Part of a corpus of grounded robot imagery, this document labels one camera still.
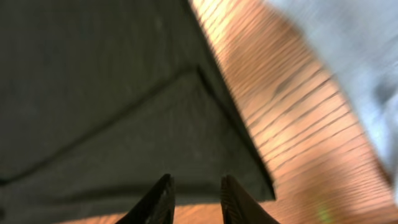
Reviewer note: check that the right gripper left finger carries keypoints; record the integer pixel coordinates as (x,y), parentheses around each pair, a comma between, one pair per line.
(156,207)

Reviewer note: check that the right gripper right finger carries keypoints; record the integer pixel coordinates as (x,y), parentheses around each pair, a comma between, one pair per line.
(239,207)

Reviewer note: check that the black t-shirt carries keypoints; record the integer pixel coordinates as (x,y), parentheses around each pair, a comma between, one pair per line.
(99,99)

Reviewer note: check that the light blue printed t-shirt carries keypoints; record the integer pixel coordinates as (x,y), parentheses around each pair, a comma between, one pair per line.
(357,40)

